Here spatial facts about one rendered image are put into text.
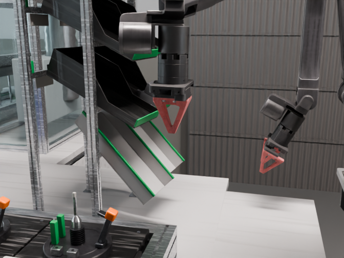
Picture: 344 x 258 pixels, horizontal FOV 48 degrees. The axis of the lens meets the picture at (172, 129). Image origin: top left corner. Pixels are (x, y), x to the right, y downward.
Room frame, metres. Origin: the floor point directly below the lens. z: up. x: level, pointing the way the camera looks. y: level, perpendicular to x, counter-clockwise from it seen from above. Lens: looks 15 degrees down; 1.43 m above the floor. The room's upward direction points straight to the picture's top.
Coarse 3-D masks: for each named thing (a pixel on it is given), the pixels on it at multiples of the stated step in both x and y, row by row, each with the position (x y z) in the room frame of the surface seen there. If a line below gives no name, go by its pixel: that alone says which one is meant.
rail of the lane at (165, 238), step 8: (160, 224) 0.86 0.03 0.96; (168, 224) 0.86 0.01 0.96; (160, 232) 0.82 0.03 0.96; (168, 232) 0.82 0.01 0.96; (176, 232) 0.85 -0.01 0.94; (152, 240) 0.78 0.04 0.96; (160, 240) 0.80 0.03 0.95; (168, 240) 0.78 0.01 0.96; (176, 240) 0.85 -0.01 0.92; (152, 248) 0.75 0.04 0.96; (160, 248) 0.75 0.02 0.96; (168, 248) 0.77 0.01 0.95; (176, 248) 0.85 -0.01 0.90; (136, 256) 0.71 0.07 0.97; (144, 256) 0.72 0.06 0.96; (152, 256) 0.73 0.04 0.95; (160, 256) 0.72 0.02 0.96; (168, 256) 0.77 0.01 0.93; (176, 256) 0.85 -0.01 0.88
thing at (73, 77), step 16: (64, 48) 1.03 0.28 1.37; (80, 48) 1.10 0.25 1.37; (64, 64) 0.98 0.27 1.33; (80, 64) 0.96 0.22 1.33; (96, 64) 1.10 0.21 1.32; (112, 64) 1.08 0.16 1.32; (64, 80) 0.98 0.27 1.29; (80, 80) 0.97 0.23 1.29; (96, 80) 0.95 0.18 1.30; (112, 80) 1.08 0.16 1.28; (112, 96) 1.04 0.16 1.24; (128, 96) 1.06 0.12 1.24; (112, 112) 0.93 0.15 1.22; (128, 112) 0.98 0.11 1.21; (144, 112) 1.02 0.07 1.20
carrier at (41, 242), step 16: (64, 224) 0.75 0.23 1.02; (80, 224) 0.72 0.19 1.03; (96, 224) 0.84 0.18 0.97; (32, 240) 0.77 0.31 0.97; (48, 240) 0.73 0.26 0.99; (64, 240) 0.73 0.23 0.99; (80, 240) 0.71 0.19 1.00; (96, 240) 0.73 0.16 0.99; (112, 240) 0.77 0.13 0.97; (128, 240) 0.77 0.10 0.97; (144, 240) 0.78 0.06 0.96; (16, 256) 0.70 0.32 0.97; (32, 256) 0.70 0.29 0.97; (48, 256) 0.68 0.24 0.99; (64, 256) 0.68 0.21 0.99; (80, 256) 0.68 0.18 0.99; (96, 256) 0.68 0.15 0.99; (112, 256) 0.70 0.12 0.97; (128, 256) 0.70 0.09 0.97
